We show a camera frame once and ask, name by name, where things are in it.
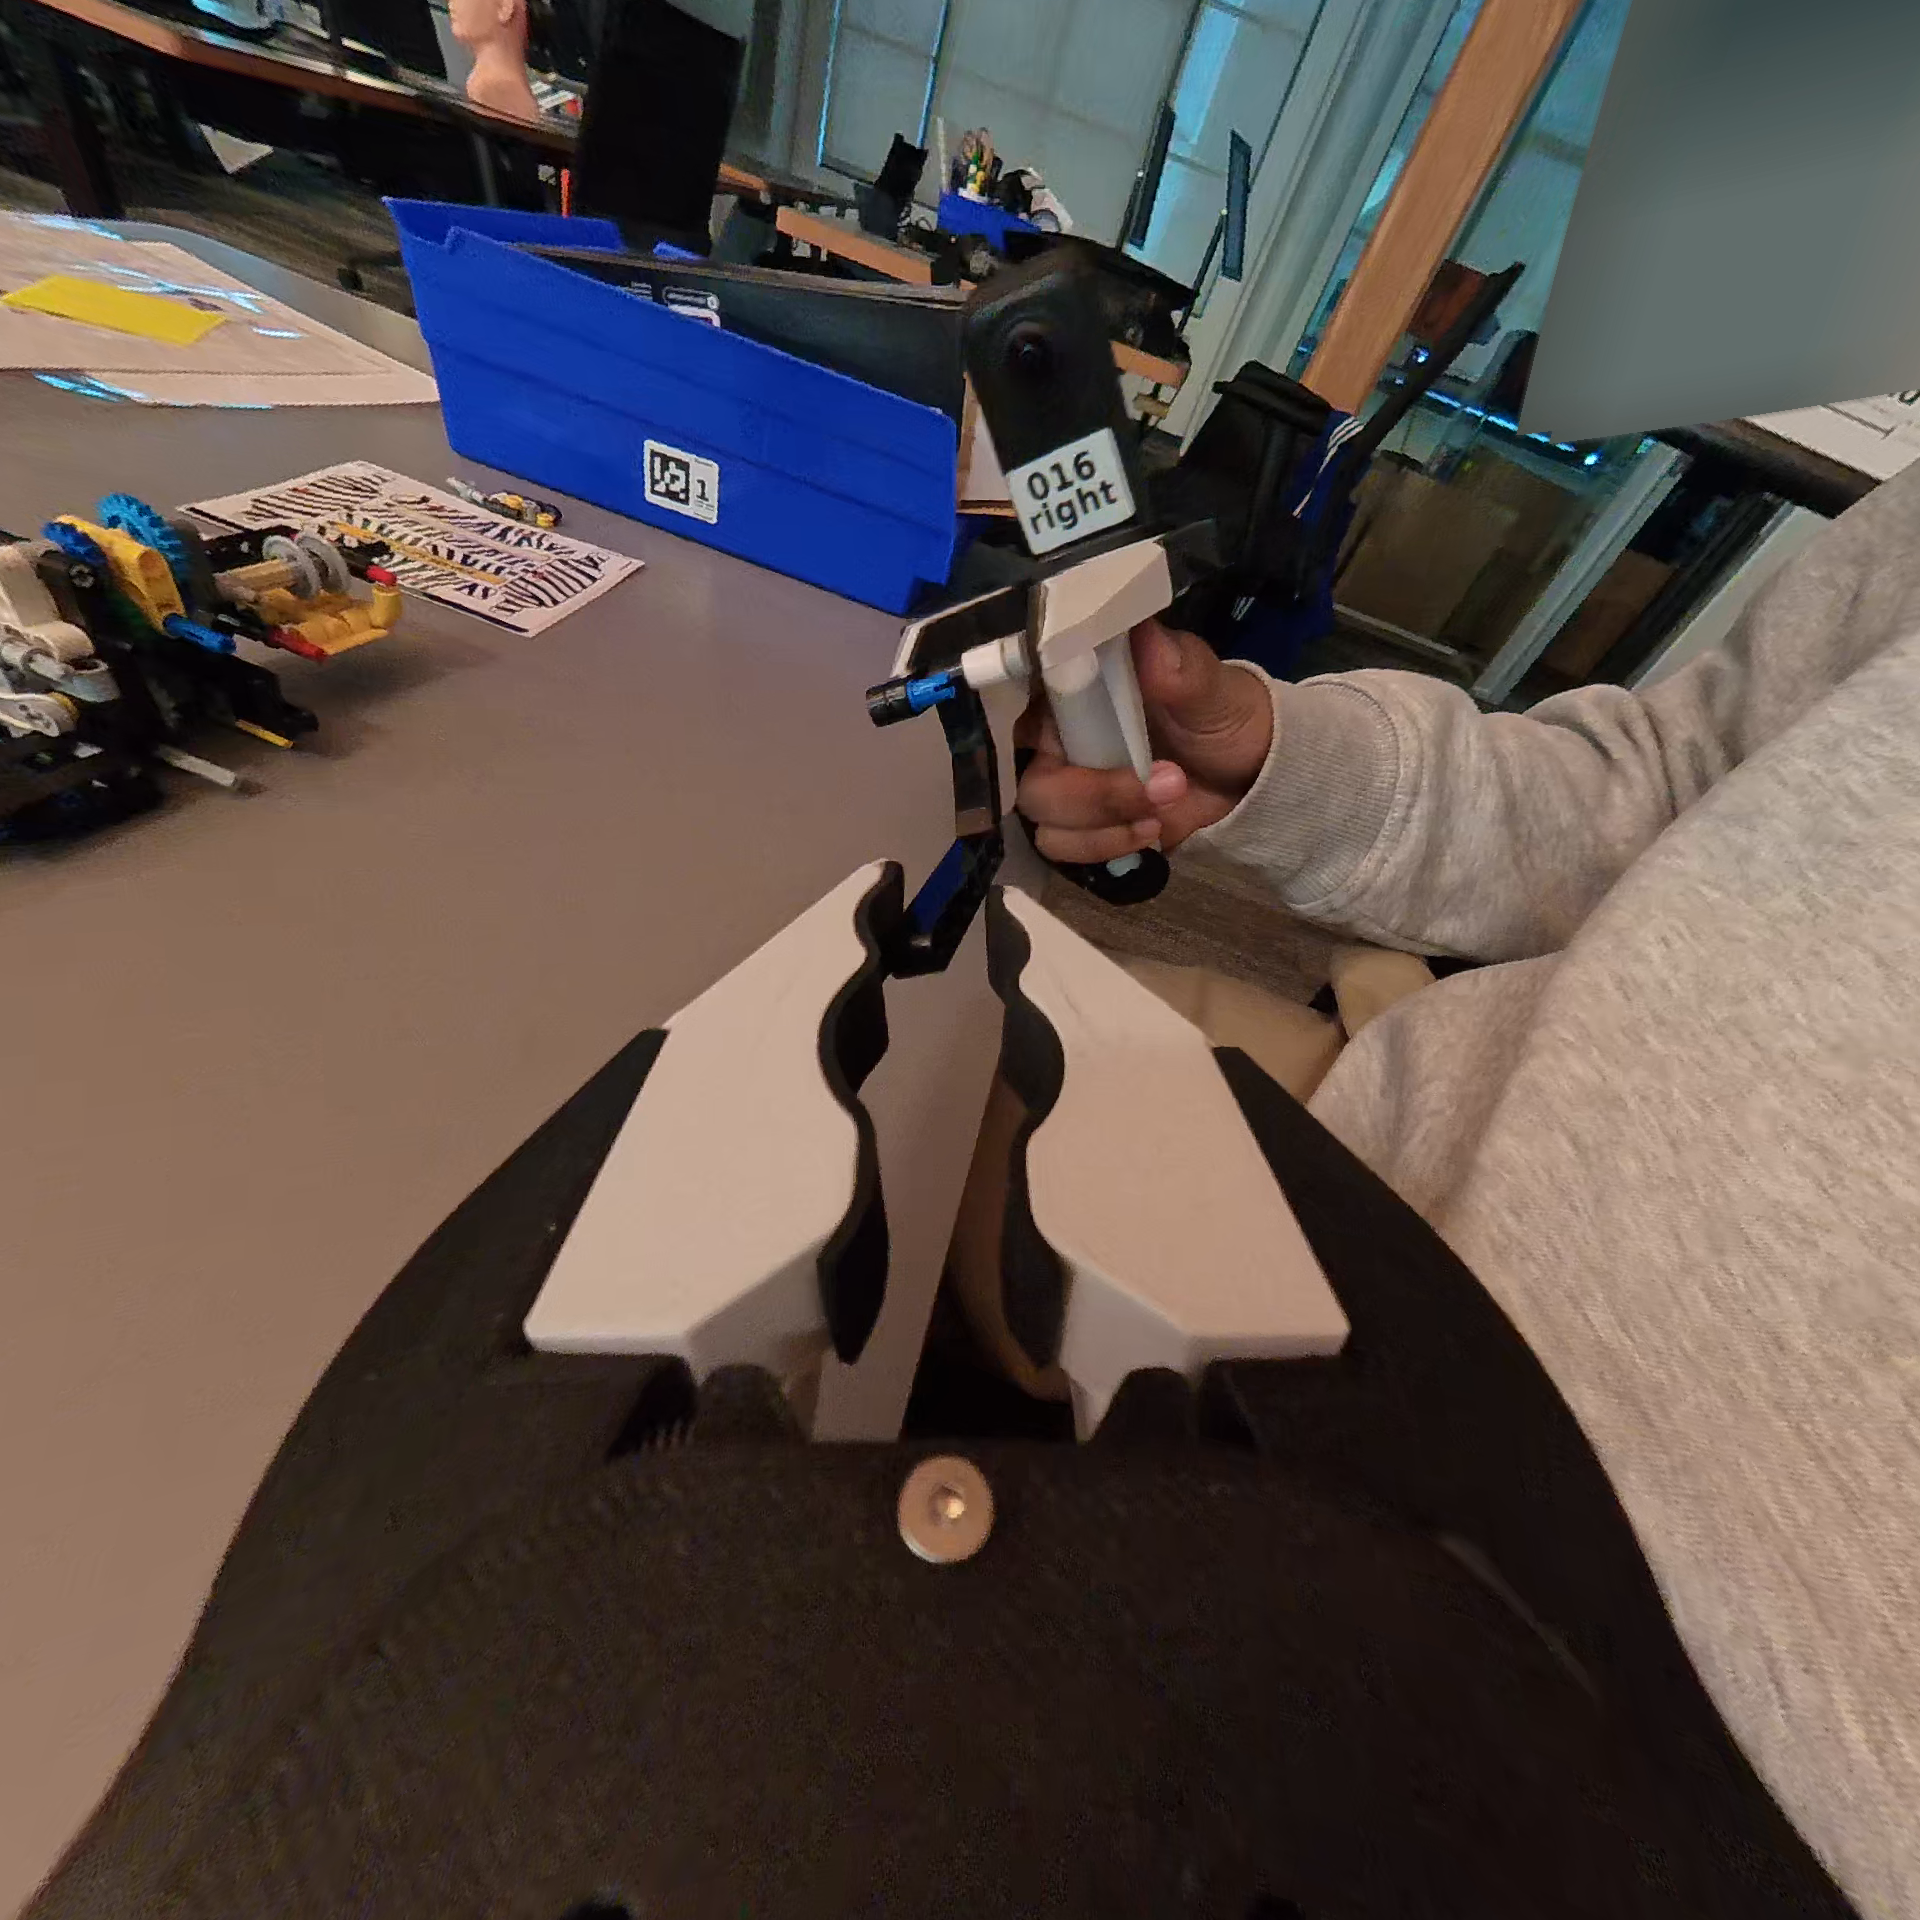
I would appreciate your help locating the mannequin head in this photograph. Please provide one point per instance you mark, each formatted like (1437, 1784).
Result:
(495, 61)

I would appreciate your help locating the brown cardboard boxes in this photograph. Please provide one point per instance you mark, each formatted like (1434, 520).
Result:
(1441, 554)

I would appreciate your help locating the white printed bin tag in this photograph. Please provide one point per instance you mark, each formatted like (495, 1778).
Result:
(677, 480)

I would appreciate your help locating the white paper sheets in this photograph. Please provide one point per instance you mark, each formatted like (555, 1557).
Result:
(300, 366)

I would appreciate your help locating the grey zip hoodie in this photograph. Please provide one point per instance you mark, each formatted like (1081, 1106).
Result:
(1648, 1276)

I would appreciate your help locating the black lego beam assembly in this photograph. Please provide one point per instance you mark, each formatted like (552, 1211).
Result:
(965, 884)

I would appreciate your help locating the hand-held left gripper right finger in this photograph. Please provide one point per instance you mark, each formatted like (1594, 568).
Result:
(1184, 1201)

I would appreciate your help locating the person's right hand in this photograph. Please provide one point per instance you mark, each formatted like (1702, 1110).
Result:
(1201, 721)

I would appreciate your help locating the person's right forearm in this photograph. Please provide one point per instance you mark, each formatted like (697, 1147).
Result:
(1501, 810)

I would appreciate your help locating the yellow paper sheet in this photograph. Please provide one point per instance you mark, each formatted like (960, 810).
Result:
(102, 307)

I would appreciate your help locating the wooden post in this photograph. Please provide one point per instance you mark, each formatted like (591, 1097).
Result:
(1441, 194)

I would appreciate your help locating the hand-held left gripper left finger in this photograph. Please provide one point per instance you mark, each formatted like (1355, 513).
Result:
(702, 1183)

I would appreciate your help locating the wooden office desk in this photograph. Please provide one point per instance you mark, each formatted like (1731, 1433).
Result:
(300, 76)

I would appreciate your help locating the striped sticker sheet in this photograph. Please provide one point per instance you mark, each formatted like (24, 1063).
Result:
(495, 577)

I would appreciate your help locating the blue plastic bin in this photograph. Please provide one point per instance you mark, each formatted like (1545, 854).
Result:
(600, 390)

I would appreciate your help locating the small yellow black lego piece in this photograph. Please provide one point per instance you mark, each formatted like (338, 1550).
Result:
(524, 507)

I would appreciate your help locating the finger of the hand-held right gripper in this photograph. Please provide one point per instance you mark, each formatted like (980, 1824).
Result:
(975, 630)

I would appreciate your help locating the yellow black lego model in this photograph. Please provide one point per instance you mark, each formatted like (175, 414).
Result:
(88, 703)

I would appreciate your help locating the blue pen holder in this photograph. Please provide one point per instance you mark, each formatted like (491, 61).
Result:
(975, 218)

